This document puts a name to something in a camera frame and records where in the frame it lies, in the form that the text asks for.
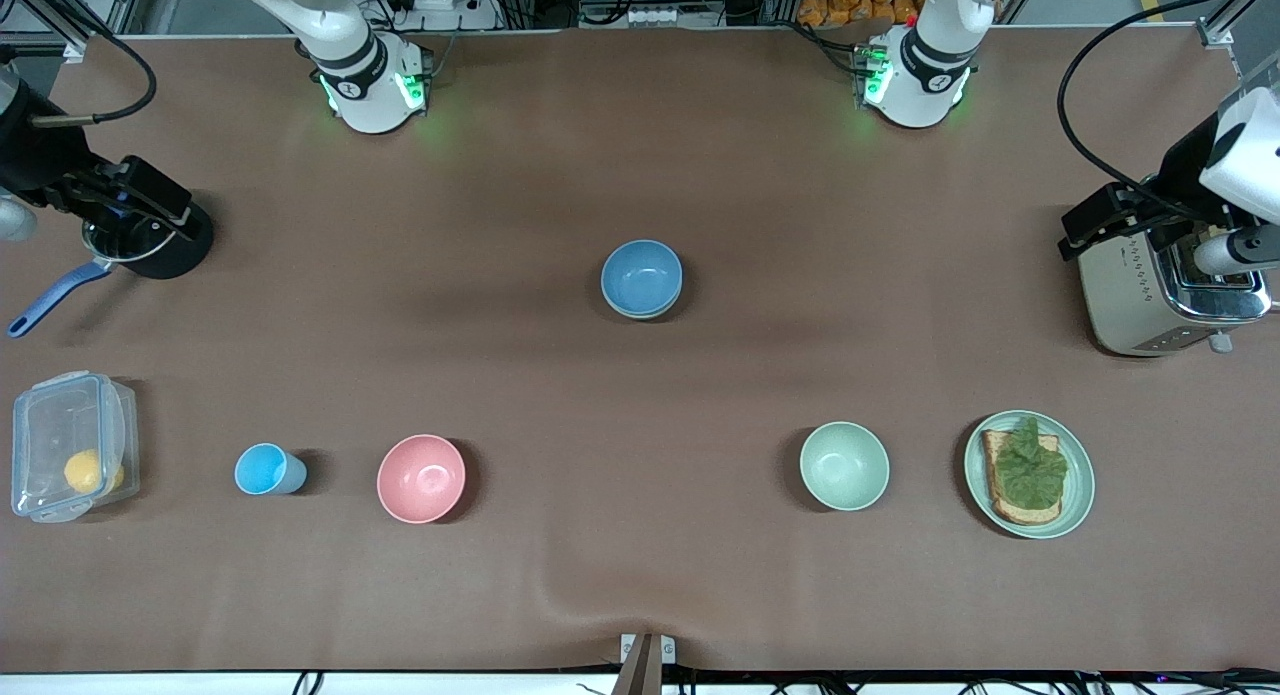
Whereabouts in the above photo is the blue bowl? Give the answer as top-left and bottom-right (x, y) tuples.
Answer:
(601, 239), (684, 317)

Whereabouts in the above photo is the green bowl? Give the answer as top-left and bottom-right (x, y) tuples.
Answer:
(799, 421), (891, 513)
(603, 295), (683, 322)

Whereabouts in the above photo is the pink bowl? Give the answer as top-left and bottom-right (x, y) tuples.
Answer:
(376, 434), (468, 525)

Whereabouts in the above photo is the glass lid with blue knob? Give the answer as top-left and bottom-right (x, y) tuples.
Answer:
(82, 220), (177, 266)

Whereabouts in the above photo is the beige chrome toaster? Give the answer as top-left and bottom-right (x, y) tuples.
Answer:
(1076, 215), (1274, 358)

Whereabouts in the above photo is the clear plastic lidded container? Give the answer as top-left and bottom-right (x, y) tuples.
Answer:
(11, 371), (141, 524)

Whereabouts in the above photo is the green lettuce leaf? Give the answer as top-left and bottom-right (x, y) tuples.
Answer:
(995, 417), (1069, 511)

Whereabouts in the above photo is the green plate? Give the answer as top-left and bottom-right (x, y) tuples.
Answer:
(964, 410), (1097, 541)

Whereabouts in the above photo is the yellow round fruit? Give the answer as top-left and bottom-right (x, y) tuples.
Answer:
(63, 449), (126, 496)

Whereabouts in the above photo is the blue cup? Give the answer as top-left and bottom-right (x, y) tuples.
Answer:
(234, 442), (309, 497)

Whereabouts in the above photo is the bread slice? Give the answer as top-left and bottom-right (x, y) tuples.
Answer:
(981, 430), (1063, 527)

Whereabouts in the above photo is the orange snack bag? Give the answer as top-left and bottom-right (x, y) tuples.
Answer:
(797, 0), (923, 29)

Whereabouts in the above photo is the white power strip with plugs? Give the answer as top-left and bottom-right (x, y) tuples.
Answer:
(380, 0), (501, 32)

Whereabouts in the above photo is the brown table mat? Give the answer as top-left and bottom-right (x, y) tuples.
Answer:
(0, 27), (1280, 674)

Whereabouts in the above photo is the black pot with blue handle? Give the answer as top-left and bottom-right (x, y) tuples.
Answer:
(7, 200), (216, 338)

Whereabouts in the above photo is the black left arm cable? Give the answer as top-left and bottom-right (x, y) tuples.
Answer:
(1057, 0), (1280, 218)

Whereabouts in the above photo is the aluminium frame profile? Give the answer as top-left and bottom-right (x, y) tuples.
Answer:
(0, 0), (153, 62)
(1200, 0), (1266, 48)

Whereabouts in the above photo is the metal bracket with post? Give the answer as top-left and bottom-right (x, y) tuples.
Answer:
(620, 632), (677, 695)

